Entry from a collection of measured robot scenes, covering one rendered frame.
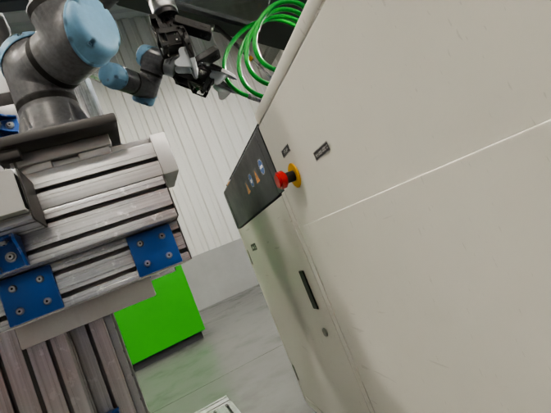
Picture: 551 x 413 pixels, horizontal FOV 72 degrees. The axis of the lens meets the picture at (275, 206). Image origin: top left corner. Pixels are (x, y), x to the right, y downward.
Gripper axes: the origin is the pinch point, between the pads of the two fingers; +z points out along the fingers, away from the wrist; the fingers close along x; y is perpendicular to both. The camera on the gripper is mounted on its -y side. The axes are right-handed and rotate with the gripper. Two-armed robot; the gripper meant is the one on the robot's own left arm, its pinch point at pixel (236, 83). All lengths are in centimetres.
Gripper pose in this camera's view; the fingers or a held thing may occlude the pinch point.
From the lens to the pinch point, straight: 132.1
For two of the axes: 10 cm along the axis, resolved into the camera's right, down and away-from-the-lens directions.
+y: -4.1, 8.7, -2.7
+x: -0.3, -3.1, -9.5
